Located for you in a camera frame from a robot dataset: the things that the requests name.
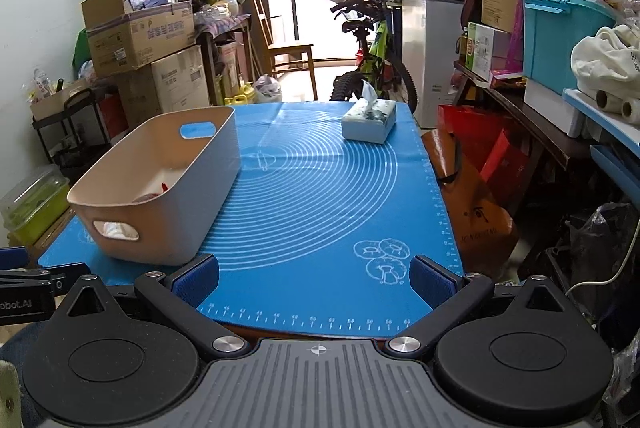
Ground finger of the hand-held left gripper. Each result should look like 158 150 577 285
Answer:
0 247 92 297

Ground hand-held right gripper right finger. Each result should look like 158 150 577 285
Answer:
382 255 596 355

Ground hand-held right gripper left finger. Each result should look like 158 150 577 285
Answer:
45 255 251 355

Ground beige plastic basket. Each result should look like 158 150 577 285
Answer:
66 105 242 266

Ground red handled pliers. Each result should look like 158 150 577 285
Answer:
134 180 172 205

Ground green container clear lid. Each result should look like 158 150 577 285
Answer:
0 164 71 245

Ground orange paper bag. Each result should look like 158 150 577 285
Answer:
421 128 518 279

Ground blue silicone mat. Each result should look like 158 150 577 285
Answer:
37 100 463 340

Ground black utility cart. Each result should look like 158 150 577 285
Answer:
31 88 113 169

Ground red paper bag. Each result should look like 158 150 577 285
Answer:
437 104 533 209

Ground white blue tissue box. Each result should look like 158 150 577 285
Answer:
341 80 397 145

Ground red black appliance carton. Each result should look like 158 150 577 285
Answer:
97 92 130 139

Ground black plastic bag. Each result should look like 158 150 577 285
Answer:
565 203 640 309

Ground wooden side table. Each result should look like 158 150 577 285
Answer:
452 60 596 169

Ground yellow plastic jugs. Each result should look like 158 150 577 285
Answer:
224 82 257 107

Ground clear snack bag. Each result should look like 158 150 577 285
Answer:
24 68 56 101

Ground white plastic bag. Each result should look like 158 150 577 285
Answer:
254 75 283 104

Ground tall wrapped cardboard box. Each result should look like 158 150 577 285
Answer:
117 42 211 129

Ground white foam box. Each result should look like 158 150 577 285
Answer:
522 79 586 139

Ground light blue shelf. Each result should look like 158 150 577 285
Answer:
562 88 640 219

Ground white chest freezer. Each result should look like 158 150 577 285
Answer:
400 0 468 129

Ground dark wooden table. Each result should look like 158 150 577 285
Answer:
195 12 253 106

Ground green bag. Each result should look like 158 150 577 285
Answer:
72 28 92 68

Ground green black bicycle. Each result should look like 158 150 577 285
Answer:
320 0 418 113

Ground green white box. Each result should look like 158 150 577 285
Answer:
466 22 512 82

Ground wooden chair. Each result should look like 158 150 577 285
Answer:
250 0 318 101

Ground wide cardboard box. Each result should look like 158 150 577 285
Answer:
86 0 197 78

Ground teal storage bin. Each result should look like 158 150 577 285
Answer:
517 0 618 96

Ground open cardboard box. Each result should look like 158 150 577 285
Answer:
81 0 197 31

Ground white cloth bag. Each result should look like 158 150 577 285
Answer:
571 24 640 98

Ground white cable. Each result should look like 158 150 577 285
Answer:
565 213 640 296

